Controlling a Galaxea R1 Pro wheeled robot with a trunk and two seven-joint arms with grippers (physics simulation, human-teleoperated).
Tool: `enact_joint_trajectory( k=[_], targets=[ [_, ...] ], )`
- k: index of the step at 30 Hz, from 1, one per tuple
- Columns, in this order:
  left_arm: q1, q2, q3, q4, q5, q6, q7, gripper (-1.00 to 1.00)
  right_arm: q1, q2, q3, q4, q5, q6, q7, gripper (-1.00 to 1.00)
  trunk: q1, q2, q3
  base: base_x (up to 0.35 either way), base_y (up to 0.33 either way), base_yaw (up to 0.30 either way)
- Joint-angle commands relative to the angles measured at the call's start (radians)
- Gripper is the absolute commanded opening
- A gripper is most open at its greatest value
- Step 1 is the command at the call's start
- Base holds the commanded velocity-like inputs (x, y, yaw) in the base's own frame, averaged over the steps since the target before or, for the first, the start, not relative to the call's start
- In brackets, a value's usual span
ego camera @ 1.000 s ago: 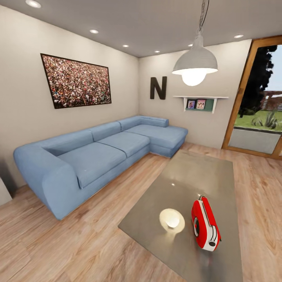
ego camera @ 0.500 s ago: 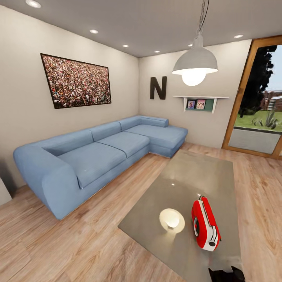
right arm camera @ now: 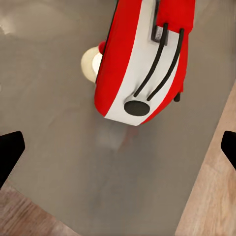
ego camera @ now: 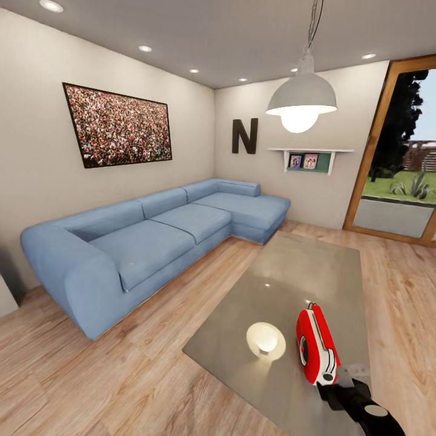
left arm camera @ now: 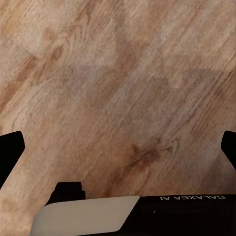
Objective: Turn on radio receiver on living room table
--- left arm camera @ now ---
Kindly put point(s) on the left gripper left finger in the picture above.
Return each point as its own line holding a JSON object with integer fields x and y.
{"x": 12, "y": 146}

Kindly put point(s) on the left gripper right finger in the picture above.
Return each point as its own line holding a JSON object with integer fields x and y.
{"x": 228, "y": 145}

